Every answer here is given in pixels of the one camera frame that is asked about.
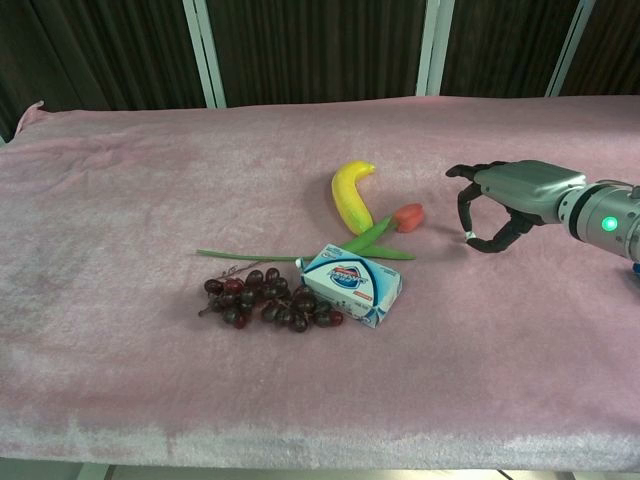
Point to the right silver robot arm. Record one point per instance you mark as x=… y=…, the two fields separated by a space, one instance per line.
x=607 y=220

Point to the yellow plastic banana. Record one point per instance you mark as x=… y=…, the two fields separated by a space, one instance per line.
x=351 y=197

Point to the pink fleece table cloth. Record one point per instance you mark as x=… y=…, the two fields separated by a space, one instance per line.
x=320 y=280

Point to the dark brown curtain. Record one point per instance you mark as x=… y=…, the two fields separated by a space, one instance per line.
x=320 y=47

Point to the artificial red tulip flower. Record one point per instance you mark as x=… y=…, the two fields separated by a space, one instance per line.
x=380 y=232

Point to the dark red grape bunch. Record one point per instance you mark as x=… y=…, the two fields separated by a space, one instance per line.
x=272 y=300

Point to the blue white soap box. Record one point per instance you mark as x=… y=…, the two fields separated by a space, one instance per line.
x=350 y=285

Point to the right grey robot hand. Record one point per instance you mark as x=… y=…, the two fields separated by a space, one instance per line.
x=525 y=187

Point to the white partition frame post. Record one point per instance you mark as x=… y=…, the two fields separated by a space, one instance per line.
x=570 y=47
x=434 y=47
x=205 y=52

